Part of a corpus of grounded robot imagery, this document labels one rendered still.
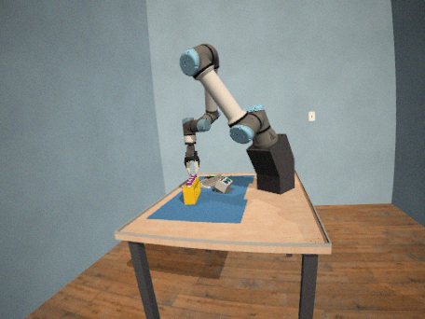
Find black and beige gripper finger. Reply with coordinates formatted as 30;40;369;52
185;158;191;177
194;156;199;176

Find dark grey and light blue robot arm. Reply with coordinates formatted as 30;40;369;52
180;44;278;149

